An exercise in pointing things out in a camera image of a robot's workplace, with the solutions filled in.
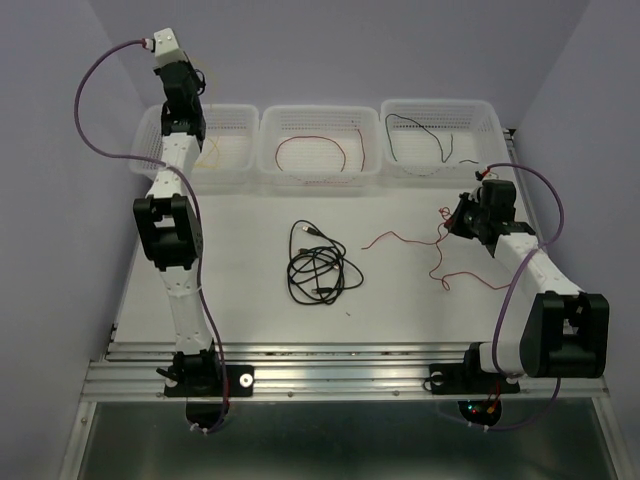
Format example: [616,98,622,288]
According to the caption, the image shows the dark brown thin wire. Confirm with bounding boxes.
[383,112,481,165]

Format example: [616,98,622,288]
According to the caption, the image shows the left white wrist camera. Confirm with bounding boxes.
[142,28,188,67]

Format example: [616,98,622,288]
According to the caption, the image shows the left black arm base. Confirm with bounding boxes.
[156,350,255,435]

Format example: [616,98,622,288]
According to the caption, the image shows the right white perforated basket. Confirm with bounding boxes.
[380,99,508,180]

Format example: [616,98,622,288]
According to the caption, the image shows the middle white perforated basket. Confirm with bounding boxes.
[256,105,383,187]

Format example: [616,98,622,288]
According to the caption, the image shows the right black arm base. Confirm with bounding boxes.
[423,343,521,430]

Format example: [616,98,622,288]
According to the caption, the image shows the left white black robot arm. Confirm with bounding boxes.
[133,60,223,397]

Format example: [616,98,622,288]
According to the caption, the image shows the black usb cable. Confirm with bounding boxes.
[285,218,365,306]

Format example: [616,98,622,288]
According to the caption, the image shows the white perforated basket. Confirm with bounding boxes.
[380,99,508,180]
[132,104,260,187]
[256,105,383,187]

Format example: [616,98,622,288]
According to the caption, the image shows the left white perforated basket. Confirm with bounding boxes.
[132,104,260,187]

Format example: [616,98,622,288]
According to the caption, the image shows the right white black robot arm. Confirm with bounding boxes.
[445,180,610,390]

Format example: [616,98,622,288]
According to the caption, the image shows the orange yellow thin wire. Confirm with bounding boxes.
[360,204,514,292]

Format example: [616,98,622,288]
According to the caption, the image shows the dark red thin wire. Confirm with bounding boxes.
[276,128,366,174]

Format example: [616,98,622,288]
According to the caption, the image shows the aluminium extrusion rail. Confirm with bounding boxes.
[82,342,611,401]

